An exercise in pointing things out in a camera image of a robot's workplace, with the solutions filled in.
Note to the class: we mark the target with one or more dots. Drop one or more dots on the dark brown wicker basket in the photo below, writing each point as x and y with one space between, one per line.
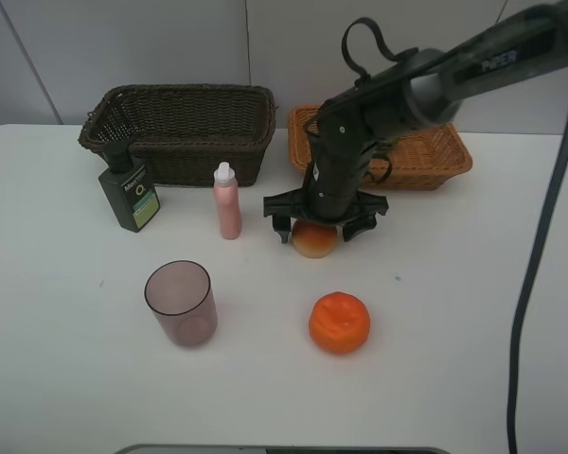
183 131

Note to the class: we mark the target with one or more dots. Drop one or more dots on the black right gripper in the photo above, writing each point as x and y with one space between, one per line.
340 155

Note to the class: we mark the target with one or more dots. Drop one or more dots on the translucent purple plastic cup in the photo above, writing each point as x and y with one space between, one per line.
180 296

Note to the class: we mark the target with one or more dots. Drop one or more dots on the orange tangerine toy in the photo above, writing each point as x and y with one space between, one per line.
339 323

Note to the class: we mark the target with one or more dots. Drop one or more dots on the red yellow peach toy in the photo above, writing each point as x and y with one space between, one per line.
313 240

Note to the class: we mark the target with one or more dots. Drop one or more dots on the light orange wicker basket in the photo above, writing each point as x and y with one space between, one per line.
423 161

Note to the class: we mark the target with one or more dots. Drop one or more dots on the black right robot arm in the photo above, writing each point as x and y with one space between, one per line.
422 89

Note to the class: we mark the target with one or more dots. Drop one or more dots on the dark green pump bottle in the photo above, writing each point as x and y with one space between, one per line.
128 187

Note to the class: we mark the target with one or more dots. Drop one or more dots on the pink bottle white cap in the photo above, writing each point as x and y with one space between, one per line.
226 194

